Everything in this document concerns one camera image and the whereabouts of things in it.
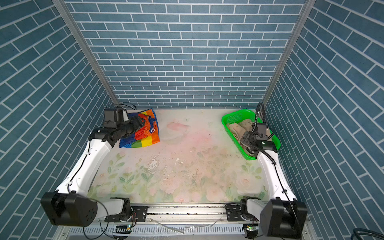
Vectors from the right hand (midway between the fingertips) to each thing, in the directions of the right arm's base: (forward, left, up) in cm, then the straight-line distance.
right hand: (251, 137), depth 82 cm
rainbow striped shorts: (+7, +65, -14) cm, 67 cm away
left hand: (0, +60, +9) cm, 61 cm away
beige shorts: (+14, +4, -10) cm, 18 cm away
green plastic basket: (+27, -5, -10) cm, 29 cm away
